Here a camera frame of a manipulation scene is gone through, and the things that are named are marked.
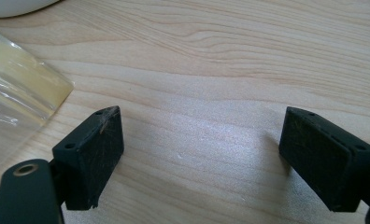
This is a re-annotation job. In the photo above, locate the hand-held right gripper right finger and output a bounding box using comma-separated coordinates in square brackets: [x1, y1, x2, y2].
[278, 105, 370, 213]

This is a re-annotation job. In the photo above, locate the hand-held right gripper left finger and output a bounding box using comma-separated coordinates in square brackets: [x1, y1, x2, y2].
[51, 105, 125, 211]

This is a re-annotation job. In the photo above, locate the clear plastic wrapper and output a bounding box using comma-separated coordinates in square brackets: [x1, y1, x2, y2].
[0, 27, 76, 175]

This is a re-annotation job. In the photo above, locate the white pedal trash can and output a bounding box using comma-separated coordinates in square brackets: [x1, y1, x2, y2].
[0, 0, 62, 19]

